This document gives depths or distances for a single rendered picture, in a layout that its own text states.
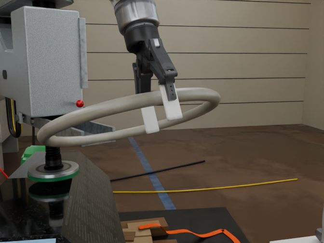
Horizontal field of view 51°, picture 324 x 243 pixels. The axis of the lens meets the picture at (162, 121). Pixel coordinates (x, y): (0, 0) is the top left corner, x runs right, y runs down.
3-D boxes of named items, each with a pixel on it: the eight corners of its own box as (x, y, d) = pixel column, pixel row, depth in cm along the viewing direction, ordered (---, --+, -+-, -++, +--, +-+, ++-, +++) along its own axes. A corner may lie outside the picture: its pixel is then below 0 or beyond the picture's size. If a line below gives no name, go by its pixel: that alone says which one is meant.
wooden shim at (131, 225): (128, 231, 252) (128, 229, 252) (127, 224, 261) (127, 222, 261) (161, 227, 257) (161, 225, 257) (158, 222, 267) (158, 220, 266)
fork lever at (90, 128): (14, 122, 158) (13, 112, 157) (54, 118, 169) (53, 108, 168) (70, 149, 103) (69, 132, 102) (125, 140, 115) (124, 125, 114)
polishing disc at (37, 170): (58, 181, 135) (58, 178, 135) (17, 174, 143) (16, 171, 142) (87, 165, 155) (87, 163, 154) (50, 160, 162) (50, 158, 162)
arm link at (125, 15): (147, 16, 79) (153, 39, 78) (110, 18, 76) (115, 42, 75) (160, -6, 71) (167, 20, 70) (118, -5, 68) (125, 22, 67)
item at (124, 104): (18, 156, 96) (16, 146, 96) (156, 134, 125) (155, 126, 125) (80, 109, 57) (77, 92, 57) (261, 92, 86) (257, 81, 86)
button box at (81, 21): (74, 87, 146) (71, 19, 141) (80, 87, 147) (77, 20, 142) (82, 88, 139) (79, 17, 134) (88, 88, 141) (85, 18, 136)
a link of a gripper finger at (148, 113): (140, 103, 76) (139, 104, 77) (147, 133, 75) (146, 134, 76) (153, 101, 77) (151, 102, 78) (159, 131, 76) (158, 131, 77)
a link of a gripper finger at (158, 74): (155, 57, 72) (156, 51, 71) (178, 83, 64) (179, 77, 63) (138, 59, 71) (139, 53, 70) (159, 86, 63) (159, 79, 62)
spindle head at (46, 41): (8, 114, 158) (0, 15, 150) (55, 110, 171) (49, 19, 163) (31, 125, 130) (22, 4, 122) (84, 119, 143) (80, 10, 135)
